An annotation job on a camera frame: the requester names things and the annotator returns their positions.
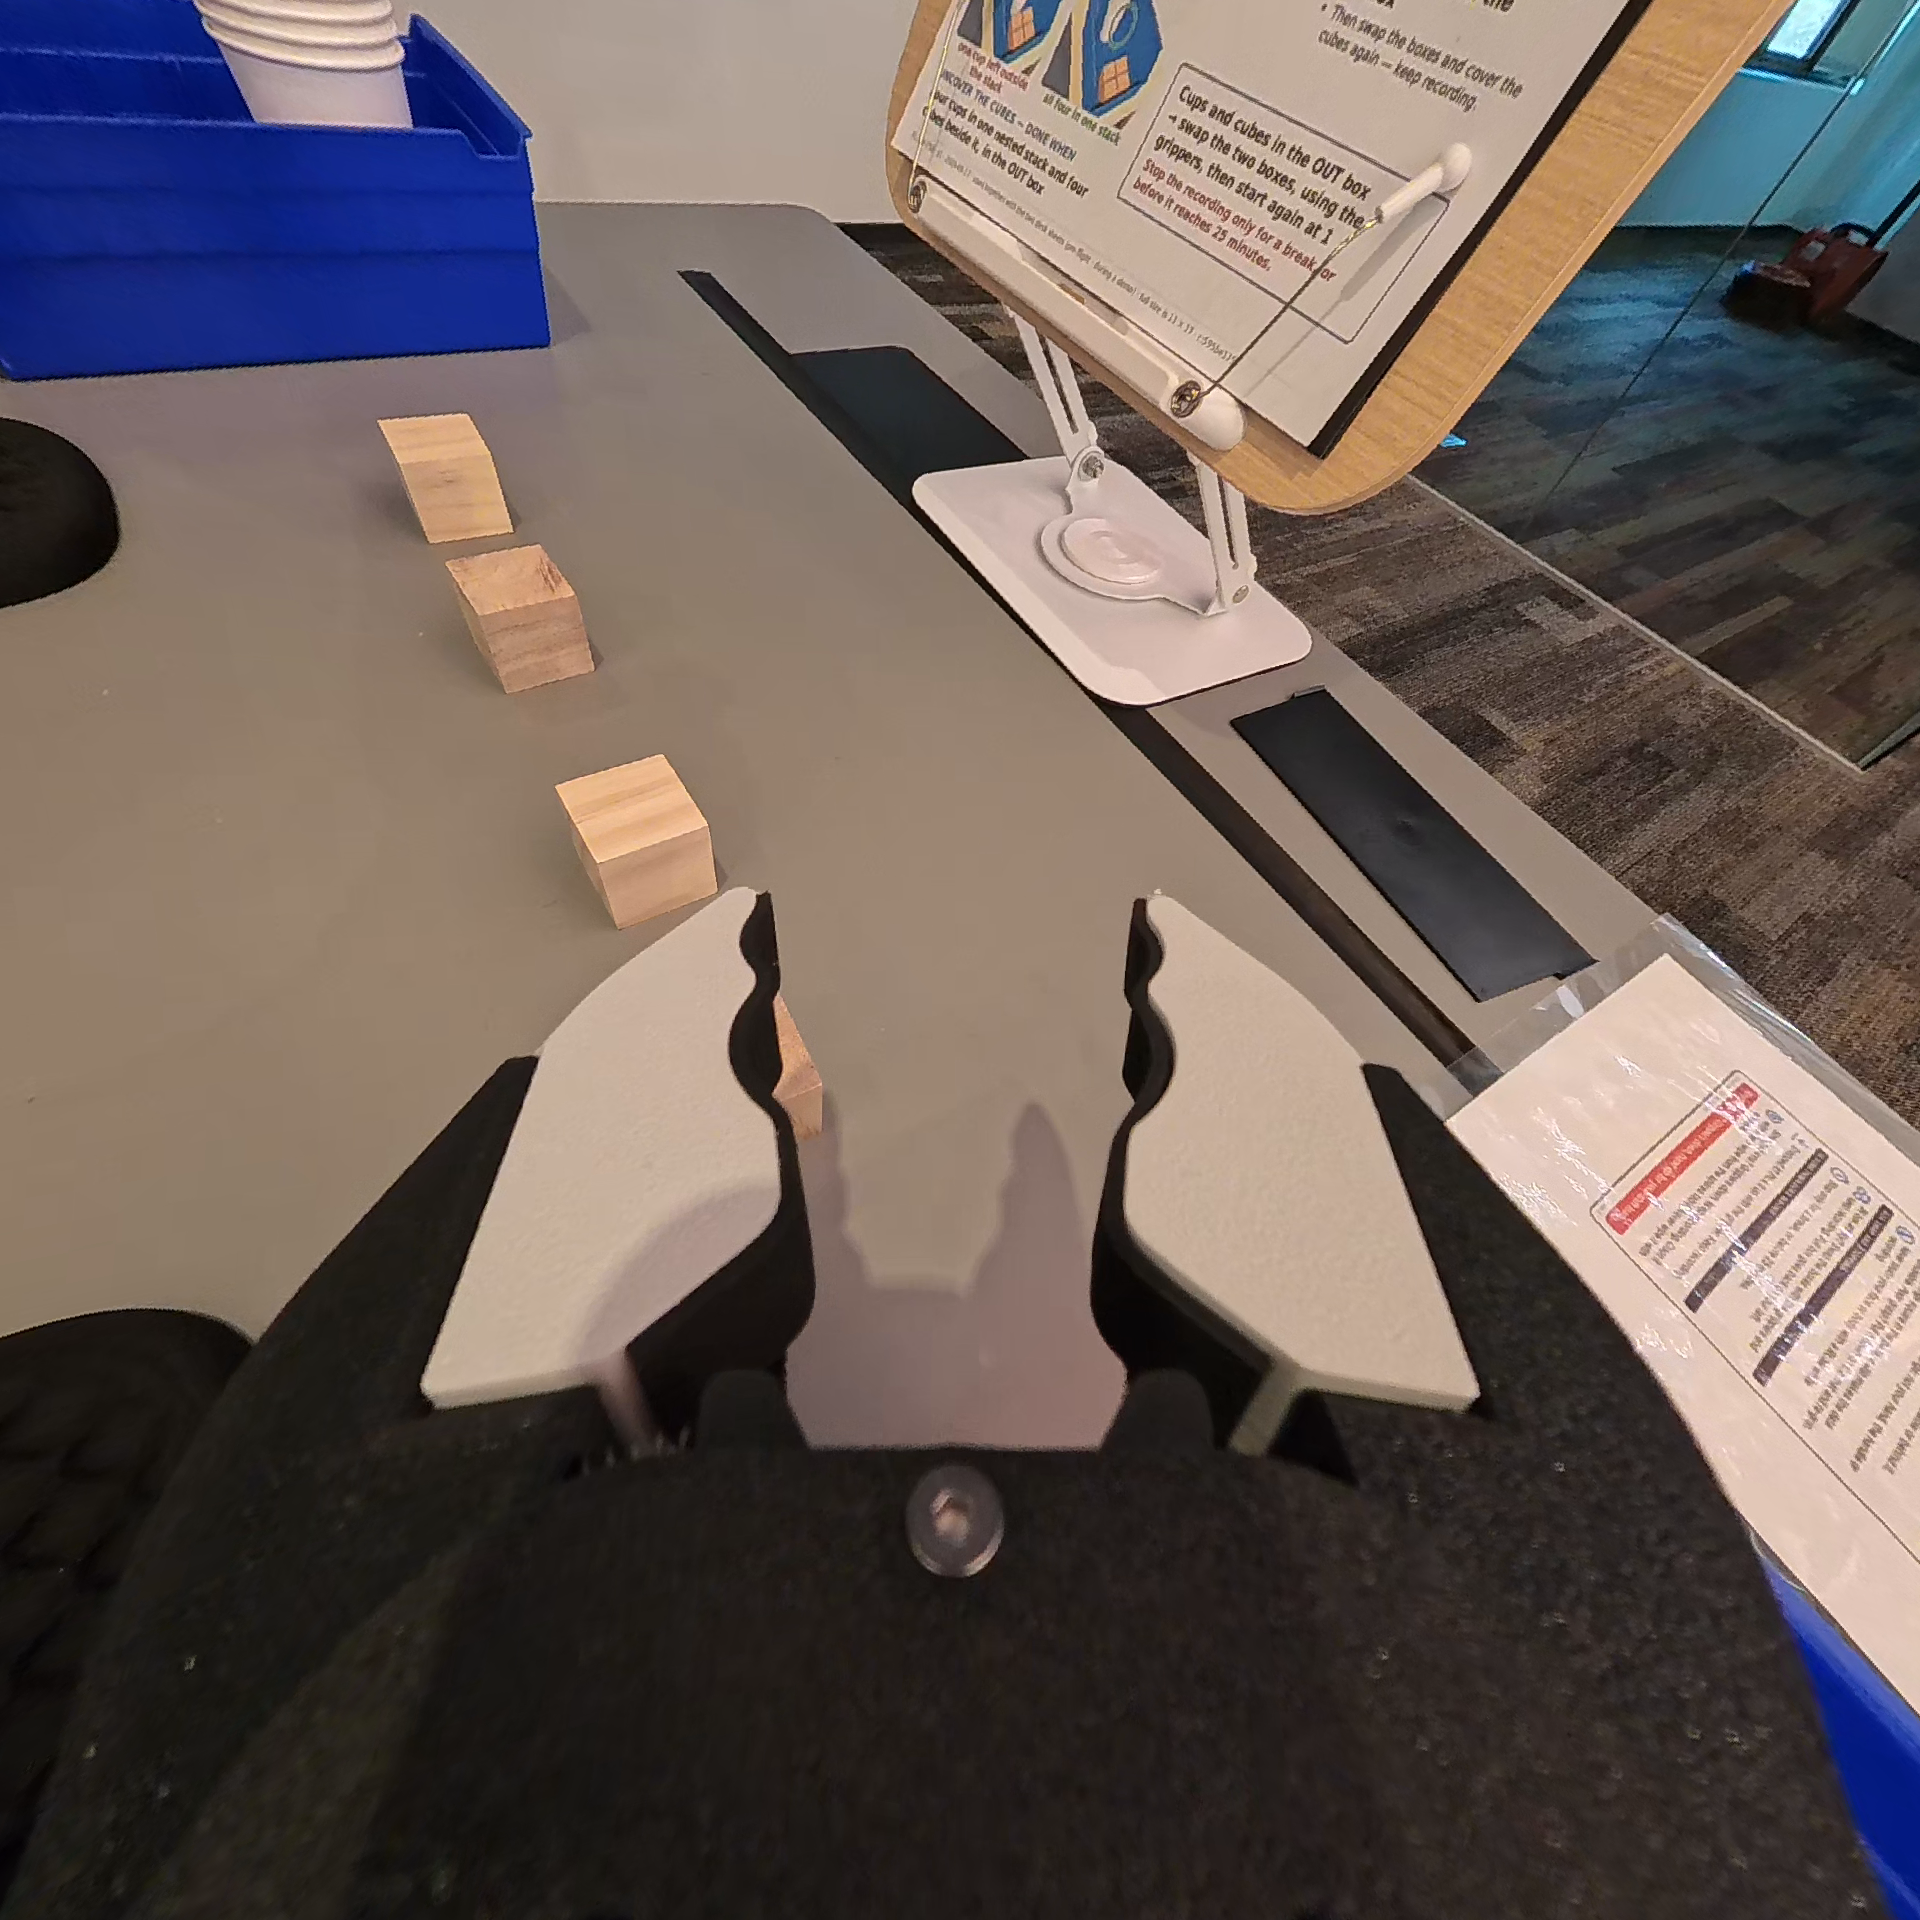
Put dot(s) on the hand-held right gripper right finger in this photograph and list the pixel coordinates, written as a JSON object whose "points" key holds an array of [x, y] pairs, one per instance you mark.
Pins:
{"points": [[1290, 1215]]}

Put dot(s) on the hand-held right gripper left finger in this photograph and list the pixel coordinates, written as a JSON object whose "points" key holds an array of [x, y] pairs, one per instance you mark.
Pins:
{"points": [[614, 1200]]}

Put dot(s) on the wooden cube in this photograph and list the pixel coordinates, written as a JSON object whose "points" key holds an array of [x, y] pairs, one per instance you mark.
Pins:
{"points": [[640, 841], [797, 1071], [525, 622], [450, 487]]}

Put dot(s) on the blue plastic bin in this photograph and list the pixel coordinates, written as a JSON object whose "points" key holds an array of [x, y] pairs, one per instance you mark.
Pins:
{"points": [[270, 255], [1876, 1770]]}

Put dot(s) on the laminated paper sheet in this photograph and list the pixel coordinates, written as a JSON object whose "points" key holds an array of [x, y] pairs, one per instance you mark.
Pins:
{"points": [[1648, 1139]]}

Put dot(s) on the wooden document stand white base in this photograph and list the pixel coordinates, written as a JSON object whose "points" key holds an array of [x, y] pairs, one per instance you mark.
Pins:
{"points": [[1020, 600]]}

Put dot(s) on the printed instruction sheet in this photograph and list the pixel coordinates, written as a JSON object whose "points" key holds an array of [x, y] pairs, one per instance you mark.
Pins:
{"points": [[1274, 150]]}

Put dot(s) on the red object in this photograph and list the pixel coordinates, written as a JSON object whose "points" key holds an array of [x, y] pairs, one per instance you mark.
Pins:
{"points": [[1807, 268]]}

